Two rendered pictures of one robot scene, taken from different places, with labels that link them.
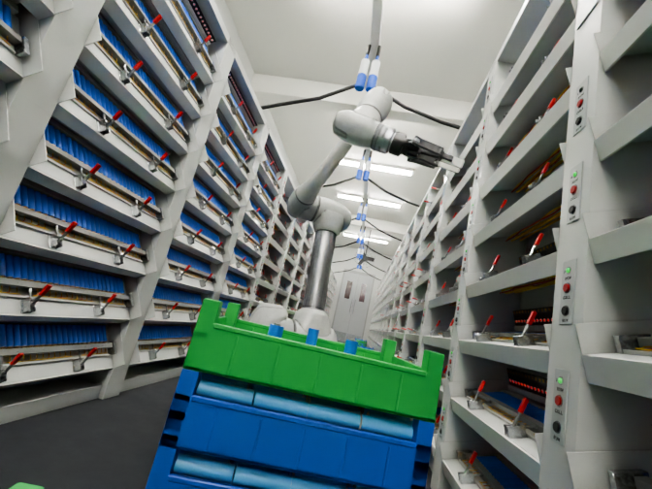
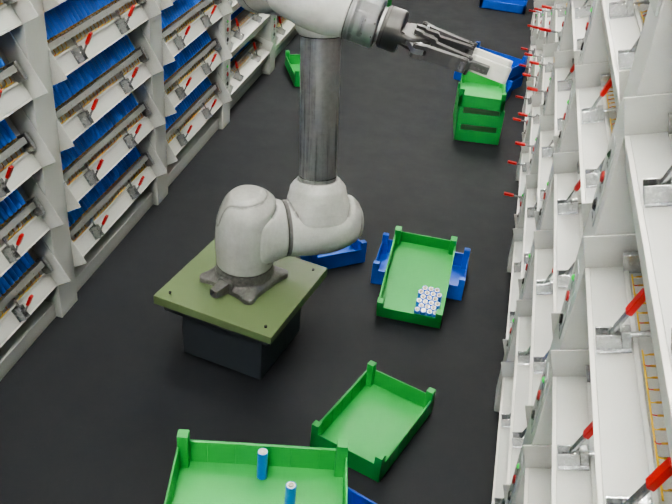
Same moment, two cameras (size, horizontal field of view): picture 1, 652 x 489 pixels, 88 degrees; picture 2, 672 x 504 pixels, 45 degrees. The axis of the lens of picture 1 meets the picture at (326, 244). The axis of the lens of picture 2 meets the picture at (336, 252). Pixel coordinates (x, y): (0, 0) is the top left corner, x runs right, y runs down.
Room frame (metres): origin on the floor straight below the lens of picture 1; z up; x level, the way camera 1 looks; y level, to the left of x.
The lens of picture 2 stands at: (-0.41, -0.14, 1.54)
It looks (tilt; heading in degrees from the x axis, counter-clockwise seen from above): 33 degrees down; 2
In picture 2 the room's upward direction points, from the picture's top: 5 degrees clockwise
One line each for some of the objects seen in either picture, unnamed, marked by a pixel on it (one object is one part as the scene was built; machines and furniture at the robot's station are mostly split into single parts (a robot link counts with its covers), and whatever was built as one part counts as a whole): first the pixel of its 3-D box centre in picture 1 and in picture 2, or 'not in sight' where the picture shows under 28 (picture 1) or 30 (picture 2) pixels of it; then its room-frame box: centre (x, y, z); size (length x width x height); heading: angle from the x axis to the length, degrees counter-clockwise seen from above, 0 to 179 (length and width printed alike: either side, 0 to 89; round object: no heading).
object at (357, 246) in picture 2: not in sight; (321, 234); (1.99, -0.01, 0.04); 0.30 x 0.20 x 0.08; 29
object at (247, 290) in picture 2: not in sight; (239, 272); (1.41, 0.17, 0.26); 0.22 x 0.18 x 0.06; 151
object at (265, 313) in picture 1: (267, 330); (249, 226); (1.42, 0.15, 0.39); 0.18 x 0.16 x 0.22; 111
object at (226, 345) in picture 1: (312, 350); (258, 494); (0.51, -0.02, 0.44); 0.30 x 0.20 x 0.08; 94
